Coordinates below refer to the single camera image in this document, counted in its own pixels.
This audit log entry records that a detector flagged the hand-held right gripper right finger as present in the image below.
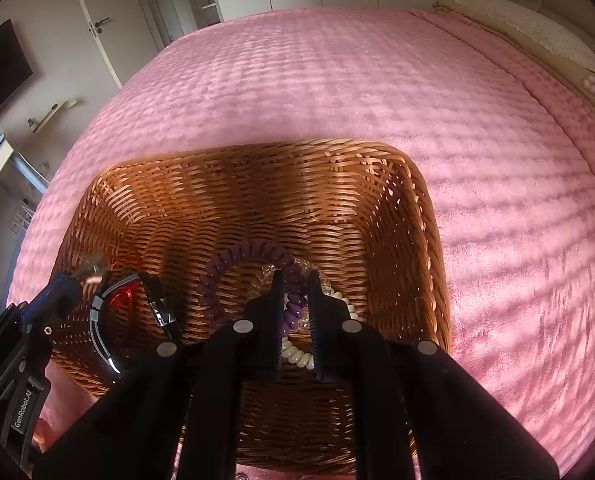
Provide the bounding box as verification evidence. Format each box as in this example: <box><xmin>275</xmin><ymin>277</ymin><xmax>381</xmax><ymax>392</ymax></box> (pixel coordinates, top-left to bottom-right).
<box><xmin>308</xmin><ymin>270</ymin><xmax>561</xmax><ymax>480</ymax></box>

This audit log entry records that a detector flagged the white desk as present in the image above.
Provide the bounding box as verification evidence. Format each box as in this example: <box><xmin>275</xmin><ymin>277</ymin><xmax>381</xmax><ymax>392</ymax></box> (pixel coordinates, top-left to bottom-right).
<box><xmin>0</xmin><ymin>139</ymin><xmax>49</xmax><ymax>223</ymax></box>

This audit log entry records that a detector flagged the floral pillow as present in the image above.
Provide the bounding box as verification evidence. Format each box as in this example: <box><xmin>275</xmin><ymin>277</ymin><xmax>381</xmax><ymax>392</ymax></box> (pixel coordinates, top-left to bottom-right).
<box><xmin>450</xmin><ymin>0</ymin><xmax>595</xmax><ymax>79</ymax></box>

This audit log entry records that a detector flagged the wall shelf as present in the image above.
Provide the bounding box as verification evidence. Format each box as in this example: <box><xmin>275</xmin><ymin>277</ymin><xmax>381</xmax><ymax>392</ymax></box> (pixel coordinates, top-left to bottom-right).
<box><xmin>26</xmin><ymin>97</ymin><xmax>79</xmax><ymax>134</ymax></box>

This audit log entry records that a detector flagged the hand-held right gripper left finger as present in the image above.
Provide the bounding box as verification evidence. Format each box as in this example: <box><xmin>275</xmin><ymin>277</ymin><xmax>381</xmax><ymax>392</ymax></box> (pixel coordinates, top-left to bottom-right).
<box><xmin>32</xmin><ymin>270</ymin><xmax>286</xmax><ymax>480</ymax></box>

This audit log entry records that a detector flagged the red jewelry piece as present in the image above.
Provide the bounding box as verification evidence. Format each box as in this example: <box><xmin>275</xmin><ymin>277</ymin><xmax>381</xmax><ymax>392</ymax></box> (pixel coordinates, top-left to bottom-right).
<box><xmin>108</xmin><ymin>259</ymin><xmax>147</xmax><ymax>312</ymax></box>

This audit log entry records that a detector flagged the brown wicker basket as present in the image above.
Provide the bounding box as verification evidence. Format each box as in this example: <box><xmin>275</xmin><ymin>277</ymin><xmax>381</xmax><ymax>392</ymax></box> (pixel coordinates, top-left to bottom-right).
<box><xmin>50</xmin><ymin>137</ymin><xmax>453</xmax><ymax>476</ymax></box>

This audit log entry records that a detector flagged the cream spiral hair tie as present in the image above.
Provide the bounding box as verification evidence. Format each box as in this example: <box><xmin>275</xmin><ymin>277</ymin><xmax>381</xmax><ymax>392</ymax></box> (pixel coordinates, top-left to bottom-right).
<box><xmin>281</xmin><ymin>296</ymin><xmax>364</xmax><ymax>370</ymax></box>

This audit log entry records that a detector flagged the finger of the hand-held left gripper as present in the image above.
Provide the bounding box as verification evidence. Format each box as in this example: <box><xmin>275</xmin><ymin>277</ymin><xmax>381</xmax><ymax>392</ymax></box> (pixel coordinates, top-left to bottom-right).
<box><xmin>23</xmin><ymin>271</ymin><xmax>87</xmax><ymax>328</ymax></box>

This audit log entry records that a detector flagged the pink bedspread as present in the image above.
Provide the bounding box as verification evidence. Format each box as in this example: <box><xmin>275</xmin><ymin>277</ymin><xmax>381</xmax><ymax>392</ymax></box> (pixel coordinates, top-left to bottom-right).
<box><xmin>7</xmin><ymin>7</ymin><xmax>595</xmax><ymax>480</ymax></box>

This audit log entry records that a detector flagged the black bracelet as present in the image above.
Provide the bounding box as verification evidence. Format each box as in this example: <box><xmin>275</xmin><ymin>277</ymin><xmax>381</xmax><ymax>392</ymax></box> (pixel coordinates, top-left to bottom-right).
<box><xmin>89</xmin><ymin>270</ymin><xmax>181</xmax><ymax>376</ymax></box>

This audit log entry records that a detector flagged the white door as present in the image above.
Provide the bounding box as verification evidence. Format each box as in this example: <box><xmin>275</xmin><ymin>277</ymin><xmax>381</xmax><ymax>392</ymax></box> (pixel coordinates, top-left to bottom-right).
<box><xmin>67</xmin><ymin>0</ymin><xmax>159</xmax><ymax>87</ymax></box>

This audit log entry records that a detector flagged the purple spiral hair tie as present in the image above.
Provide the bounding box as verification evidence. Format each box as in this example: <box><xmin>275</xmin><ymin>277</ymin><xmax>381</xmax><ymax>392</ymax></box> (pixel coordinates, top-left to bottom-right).
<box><xmin>197</xmin><ymin>239</ymin><xmax>309</xmax><ymax>339</ymax></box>

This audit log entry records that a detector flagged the clear spiral hair tie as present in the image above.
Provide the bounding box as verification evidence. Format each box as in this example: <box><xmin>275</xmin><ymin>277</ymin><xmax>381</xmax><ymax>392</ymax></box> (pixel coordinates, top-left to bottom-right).
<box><xmin>257</xmin><ymin>259</ymin><xmax>339</xmax><ymax>331</ymax></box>

